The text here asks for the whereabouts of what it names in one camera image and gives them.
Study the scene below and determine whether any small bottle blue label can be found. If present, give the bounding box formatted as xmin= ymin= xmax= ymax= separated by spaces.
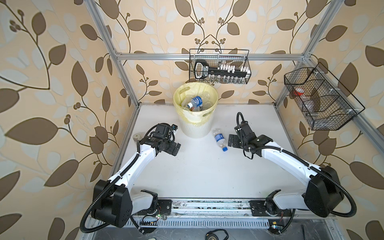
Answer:
xmin=187 ymin=96 xmax=203 ymax=111

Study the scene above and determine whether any black wire basket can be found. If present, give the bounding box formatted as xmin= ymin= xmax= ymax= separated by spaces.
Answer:
xmin=189 ymin=48 xmax=252 ymax=85
xmin=284 ymin=62 xmax=366 ymax=131

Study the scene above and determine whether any small bottle blue cap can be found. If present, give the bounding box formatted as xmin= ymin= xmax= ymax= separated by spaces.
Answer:
xmin=213 ymin=129 xmax=228 ymax=152

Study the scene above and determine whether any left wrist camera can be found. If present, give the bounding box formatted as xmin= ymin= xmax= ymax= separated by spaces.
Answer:
xmin=171 ymin=124 xmax=178 ymax=134

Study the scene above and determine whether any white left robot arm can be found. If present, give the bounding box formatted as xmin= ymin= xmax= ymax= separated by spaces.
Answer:
xmin=80 ymin=123 xmax=181 ymax=234

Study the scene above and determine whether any black round object bottom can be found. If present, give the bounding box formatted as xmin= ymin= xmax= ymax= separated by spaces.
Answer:
xmin=205 ymin=229 xmax=230 ymax=240

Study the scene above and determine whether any black wire basket right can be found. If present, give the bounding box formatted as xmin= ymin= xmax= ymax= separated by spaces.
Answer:
xmin=284 ymin=62 xmax=366 ymax=131

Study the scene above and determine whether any white bin yellow bag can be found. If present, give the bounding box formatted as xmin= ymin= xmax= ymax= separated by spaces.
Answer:
xmin=173 ymin=82 xmax=219 ymax=139

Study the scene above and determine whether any black wire basket back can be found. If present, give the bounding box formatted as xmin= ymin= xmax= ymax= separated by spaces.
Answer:
xmin=189 ymin=48 xmax=252 ymax=85

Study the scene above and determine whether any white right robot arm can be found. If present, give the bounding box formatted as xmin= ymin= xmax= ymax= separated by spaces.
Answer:
xmin=230 ymin=120 xmax=357 ymax=218

